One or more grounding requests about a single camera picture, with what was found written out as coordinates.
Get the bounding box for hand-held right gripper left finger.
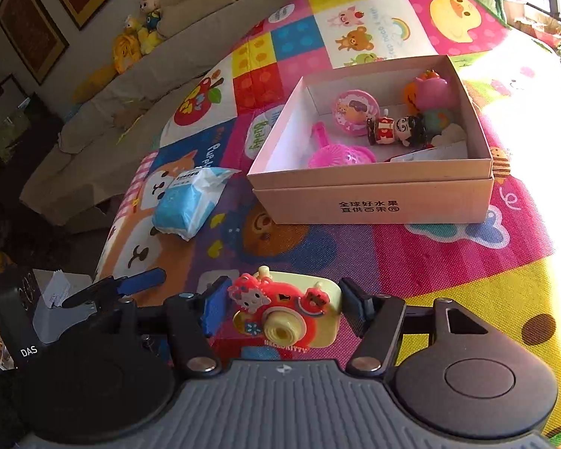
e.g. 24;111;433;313
89;275;232;378

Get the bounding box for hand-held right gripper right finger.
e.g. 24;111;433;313
338;278;493;378

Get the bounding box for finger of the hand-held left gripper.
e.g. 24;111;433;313
116;267;167;297
61;277;123;310

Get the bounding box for yellow and red toy camera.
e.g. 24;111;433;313
228;266;342;349

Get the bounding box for pink cardboard box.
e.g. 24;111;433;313
246;55;495;225

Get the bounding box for pink toy strainer scoop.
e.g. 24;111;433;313
307;122;377;169

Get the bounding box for black-haired doll figure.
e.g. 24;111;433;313
367;114;433;149

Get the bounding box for white cloud-shaped toy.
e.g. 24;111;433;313
429;123;469;151

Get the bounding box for round pink toy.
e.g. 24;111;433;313
333;90;380;132

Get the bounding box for orange pumpkin toy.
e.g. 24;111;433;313
403;81;424;114

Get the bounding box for pink pig toy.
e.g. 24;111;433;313
412;69;456;134

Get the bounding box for blue wet wipes packet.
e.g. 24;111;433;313
151;166;242;242

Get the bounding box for colourful cartoon play mat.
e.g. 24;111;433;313
93;0;561;437

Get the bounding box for beige sofa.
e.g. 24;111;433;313
25;0;310;233

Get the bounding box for dark cabinet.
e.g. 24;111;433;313
0;74;66;175

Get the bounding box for yellow plush cushion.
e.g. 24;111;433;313
72;62;119;104

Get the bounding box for small yellow plush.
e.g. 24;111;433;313
124;16;162;55

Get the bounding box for boy doll plush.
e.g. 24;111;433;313
138;2;167;34

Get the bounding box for dark framed picture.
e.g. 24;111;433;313
0;0;70;86

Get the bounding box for beige plush pillow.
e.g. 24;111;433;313
159;0;245;41

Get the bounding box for clear plastic plant container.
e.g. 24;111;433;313
502;0;530;25

